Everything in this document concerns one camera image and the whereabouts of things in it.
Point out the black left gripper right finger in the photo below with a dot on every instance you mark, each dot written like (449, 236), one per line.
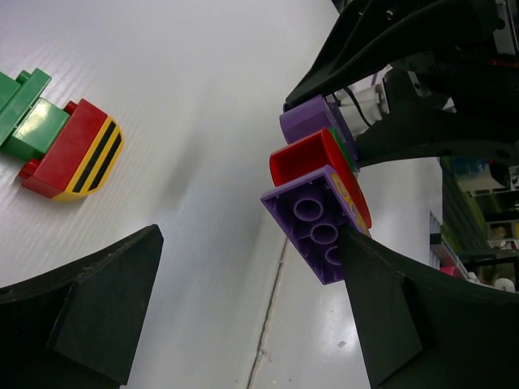
(420, 328)

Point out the red rounded lego brick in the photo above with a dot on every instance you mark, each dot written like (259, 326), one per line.
(314, 152)

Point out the red green yellow lego stack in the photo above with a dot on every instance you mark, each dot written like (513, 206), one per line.
(68, 152)

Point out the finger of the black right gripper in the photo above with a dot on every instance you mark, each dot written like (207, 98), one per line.
(368, 35)
(415, 129)

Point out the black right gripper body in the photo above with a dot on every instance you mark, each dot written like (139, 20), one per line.
(472, 71)

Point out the purple printed lego slope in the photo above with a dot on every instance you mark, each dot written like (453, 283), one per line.
(311, 210)

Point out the green lego connector brick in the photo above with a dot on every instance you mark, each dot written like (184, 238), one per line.
(351, 162)

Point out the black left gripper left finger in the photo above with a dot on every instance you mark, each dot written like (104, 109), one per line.
(78, 326)

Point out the purple flower lego brick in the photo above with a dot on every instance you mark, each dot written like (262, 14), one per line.
(305, 119)

